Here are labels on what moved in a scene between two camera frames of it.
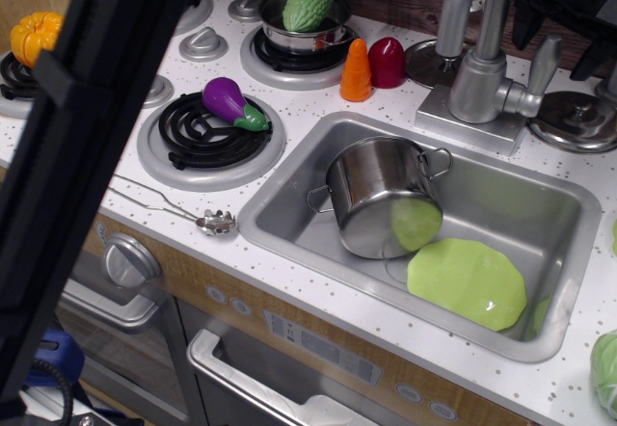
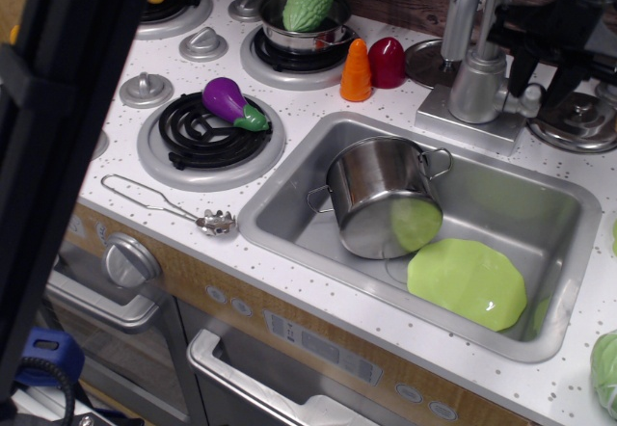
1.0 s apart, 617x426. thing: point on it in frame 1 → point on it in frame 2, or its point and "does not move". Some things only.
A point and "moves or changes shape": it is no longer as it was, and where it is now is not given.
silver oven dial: [128, 261] does not move
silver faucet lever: [546, 64] moves or changes shape
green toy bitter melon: [307, 4] does not move
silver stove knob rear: [247, 8] does not move
